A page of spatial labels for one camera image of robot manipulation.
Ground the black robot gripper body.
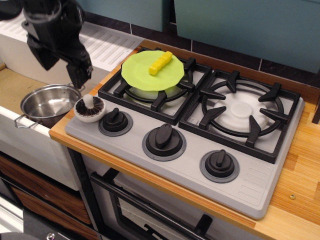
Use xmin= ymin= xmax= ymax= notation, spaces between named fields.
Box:
xmin=22 ymin=17 xmax=90 ymax=63

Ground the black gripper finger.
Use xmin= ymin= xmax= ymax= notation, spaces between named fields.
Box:
xmin=27 ymin=41 xmax=60 ymax=71
xmin=66 ymin=58 xmax=93 ymax=89

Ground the white brown toy mushroom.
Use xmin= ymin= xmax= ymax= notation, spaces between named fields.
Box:
xmin=73 ymin=94 xmax=107 ymax=123

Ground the yellow toy fry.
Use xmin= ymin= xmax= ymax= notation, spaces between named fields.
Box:
xmin=148 ymin=51 xmax=173 ymax=75

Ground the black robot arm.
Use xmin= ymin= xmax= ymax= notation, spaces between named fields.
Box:
xmin=0 ymin=0 xmax=93 ymax=89

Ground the stainless steel pot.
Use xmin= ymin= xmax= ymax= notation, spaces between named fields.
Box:
xmin=14 ymin=83 xmax=86 ymax=129

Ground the green plastic plate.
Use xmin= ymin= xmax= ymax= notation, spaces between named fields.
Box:
xmin=121 ymin=50 xmax=185 ymax=92

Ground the black left stove knob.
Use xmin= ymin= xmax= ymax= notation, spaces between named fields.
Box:
xmin=98 ymin=107 xmax=134 ymax=137

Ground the black stove knob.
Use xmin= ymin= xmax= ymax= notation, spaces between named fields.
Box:
xmin=199 ymin=149 xmax=240 ymax=184
xmin=142 ymin=123 xmax=187 ymax=162
xmin=98 ymin=107 xmax=134 ymax=137

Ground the black left burner grate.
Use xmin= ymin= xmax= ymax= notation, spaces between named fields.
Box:
xmin=98 ymin=47 xmax=213 ymax=125

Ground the black burner grate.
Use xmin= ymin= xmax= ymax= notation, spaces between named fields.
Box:
xmin=98 ymin=47 xmax=213 ymax=125
xmin=179 ymin=70 xmax=305 ymax=164

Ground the black middle stove knob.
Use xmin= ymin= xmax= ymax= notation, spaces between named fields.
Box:
xmin=142 ymin=123 xmax=187 ymax=162

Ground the wooden drawer front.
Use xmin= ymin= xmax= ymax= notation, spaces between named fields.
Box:
xmin=0 ymin=152 xmax=98 ymax=240

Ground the toy oven door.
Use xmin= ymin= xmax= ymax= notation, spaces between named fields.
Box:
xmin=90 ymin=168 xmax=254 ymax=240

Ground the grey toy stove top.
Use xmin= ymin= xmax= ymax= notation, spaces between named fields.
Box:
xmin=64 ymin=47 xmax=306 ymax=221

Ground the black right stove knob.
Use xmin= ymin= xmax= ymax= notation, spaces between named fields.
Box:
xmin=199 ymin=149 xmax=240 ymax=184

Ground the black right burner grate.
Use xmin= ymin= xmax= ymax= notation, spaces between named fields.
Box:
xmin=179 ymin=70 xmax=305 ymax=164

